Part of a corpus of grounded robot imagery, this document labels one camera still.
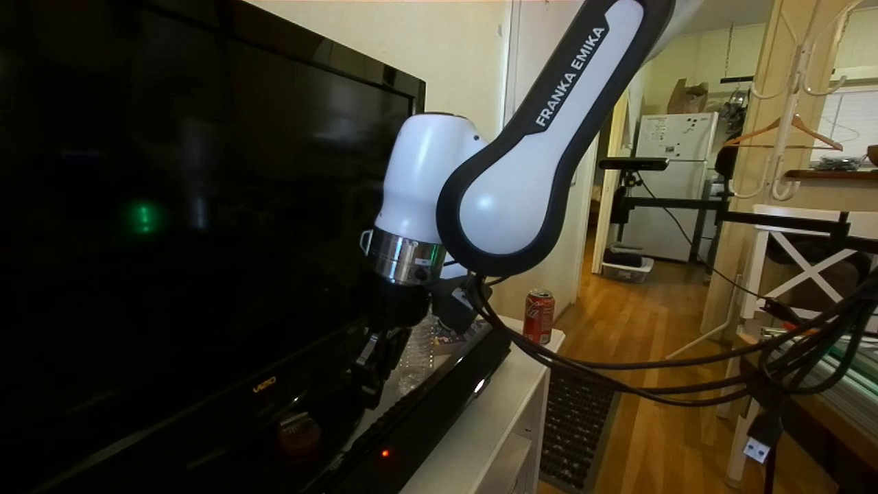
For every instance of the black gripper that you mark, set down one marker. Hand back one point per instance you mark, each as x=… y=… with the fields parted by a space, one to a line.
x=397 y=308

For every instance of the black soundbar speaker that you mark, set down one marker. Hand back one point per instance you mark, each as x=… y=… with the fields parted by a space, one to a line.
x=430 y=412

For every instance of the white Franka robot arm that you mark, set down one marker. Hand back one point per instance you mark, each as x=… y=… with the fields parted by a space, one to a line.
x=517 y=194

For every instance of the aluminium robot base platform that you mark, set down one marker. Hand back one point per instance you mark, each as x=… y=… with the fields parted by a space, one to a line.
x=851 y=393

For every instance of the white TV stand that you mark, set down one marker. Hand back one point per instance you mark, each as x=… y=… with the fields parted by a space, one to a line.
x=504 y=429

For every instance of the red soda can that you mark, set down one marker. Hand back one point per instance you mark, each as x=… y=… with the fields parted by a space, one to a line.
x=539 y=320

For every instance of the black floor vent grille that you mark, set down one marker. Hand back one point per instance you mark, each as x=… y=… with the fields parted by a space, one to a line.
x=578 y=429

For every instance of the black flat screen TV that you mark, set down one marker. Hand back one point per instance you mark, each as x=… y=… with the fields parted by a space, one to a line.
x=182 y=201

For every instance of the white refrigerator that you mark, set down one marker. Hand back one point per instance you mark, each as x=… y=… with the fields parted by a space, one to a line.
x=674 y=182

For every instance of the black USB plug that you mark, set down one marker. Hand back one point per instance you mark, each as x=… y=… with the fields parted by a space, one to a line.
x=758 y=440

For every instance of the white cross-braced table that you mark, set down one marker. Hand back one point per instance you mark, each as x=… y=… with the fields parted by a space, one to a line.
x=805 y=265

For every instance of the wooden clothes hanger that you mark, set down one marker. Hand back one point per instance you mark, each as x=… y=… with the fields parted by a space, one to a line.
x=787 y=139

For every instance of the wooden coat rack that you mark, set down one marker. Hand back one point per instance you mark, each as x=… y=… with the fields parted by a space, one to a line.
x=758 y=91

